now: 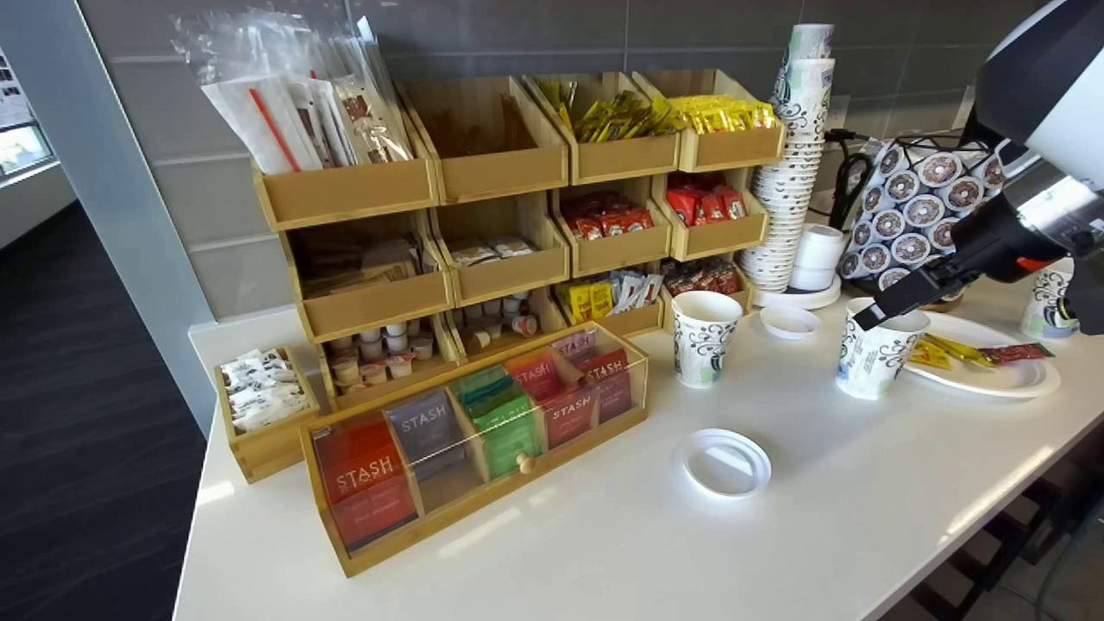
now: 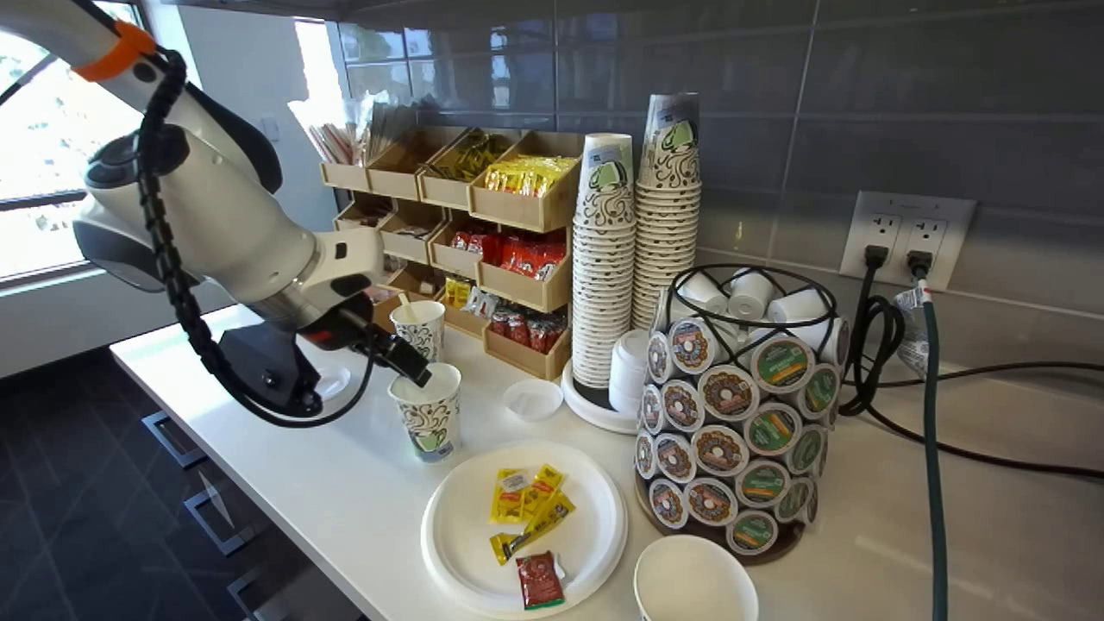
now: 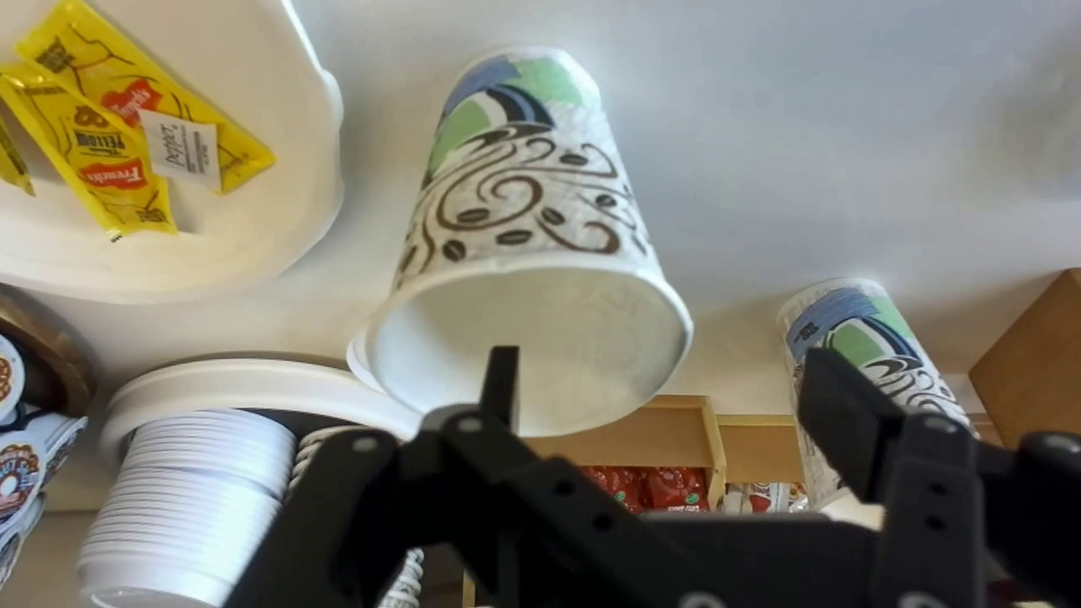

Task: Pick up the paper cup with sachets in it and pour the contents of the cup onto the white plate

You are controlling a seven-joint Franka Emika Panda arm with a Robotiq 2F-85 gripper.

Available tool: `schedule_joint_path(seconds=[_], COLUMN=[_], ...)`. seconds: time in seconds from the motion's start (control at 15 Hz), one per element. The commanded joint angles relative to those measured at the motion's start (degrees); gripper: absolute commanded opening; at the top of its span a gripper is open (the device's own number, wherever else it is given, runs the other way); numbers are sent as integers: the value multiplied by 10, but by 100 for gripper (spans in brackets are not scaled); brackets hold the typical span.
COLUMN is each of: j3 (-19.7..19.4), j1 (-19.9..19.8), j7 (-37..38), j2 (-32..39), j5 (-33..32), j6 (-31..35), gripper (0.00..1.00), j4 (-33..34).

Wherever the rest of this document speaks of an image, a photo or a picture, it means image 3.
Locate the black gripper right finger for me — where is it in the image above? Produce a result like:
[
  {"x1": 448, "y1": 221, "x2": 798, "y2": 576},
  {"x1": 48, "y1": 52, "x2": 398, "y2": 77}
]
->
[{"x1": 792, "y1": 345, "x2": 985, "y2": 608}]

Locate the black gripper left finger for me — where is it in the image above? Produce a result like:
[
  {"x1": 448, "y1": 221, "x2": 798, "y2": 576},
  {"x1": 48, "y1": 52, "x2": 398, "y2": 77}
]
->
[{"x1": 431, "y1": 345, "x2": 635, "y2": 532}]

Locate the swirl print paper cup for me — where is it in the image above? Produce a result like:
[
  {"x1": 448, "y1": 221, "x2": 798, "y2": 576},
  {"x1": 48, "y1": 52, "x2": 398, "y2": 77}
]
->
[
  {"x1": 362, "y1": 46, "x2": 700, "y2": 443},
  {"x1": 776, "y1": 276, "x2": 978, "y2": 513}
]

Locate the small white sachet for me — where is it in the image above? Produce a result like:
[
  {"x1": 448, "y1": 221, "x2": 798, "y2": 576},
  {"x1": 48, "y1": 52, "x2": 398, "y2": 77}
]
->
[{"x1": 138, "y1": 109, "x2": 222, "y2": 191}]

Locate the yellow sachet red logo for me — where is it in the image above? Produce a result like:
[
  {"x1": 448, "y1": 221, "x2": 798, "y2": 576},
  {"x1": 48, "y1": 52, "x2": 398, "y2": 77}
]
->
[
  {"x1": 0, "y1": 112, "x2": 40, "y2": 201},
  {"x1": 0, "y1": 61, "x2": 182, "y2": 242},
  {"x1": 13, "y1": 0, "x2": 279, "y2": 197}
]

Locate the white oval plate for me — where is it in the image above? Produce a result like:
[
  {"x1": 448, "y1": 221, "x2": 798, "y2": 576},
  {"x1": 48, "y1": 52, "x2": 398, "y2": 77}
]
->
[{"x1": 0, "y1": 0, "x2": 349, "y2": 308}]

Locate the bamboo storage bin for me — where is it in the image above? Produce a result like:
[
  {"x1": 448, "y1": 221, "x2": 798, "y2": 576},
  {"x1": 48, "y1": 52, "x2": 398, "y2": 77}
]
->
[
  {"x1": 713, "y1": 412, "x2": 810, "y2": 515},
  {"x1": 523, "y1": 392, "x2": 733, "y2": 515}
]

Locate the dark red packet pile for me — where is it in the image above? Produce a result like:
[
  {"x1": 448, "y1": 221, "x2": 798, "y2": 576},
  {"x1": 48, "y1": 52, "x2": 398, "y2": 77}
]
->
[{"x1": 581, "y1": 462, "x2": 716, "y2": 515}]

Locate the bamboo tea box clear lid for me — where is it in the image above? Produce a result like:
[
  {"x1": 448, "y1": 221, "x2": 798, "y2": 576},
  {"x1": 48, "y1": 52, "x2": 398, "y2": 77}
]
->
[{"x1": 966, "y1": 267, "x2": 1081, "y2": 451}]

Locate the white lid stack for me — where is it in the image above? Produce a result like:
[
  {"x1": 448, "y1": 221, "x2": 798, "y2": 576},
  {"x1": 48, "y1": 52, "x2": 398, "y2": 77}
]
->
[{"x1": 75, "y1": 406, "x2": 300, "y2": 608}]

